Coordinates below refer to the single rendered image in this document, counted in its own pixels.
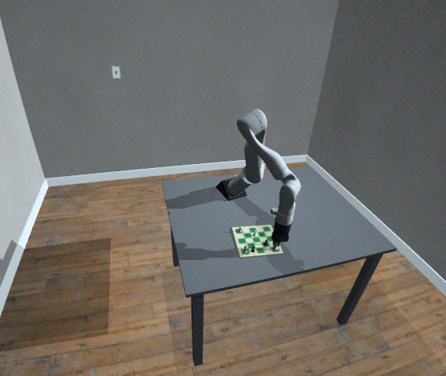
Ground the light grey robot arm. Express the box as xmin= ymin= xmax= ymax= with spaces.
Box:
xmin=228 ymin=110 xmax=301 ymax=216

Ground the green and cream chessboard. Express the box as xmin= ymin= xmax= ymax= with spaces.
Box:
xmin=232 ymin=225 xmax=283 ymax=258

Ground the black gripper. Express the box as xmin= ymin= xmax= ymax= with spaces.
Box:
xmin=271 ymin=208 xmax=293 ymax=247

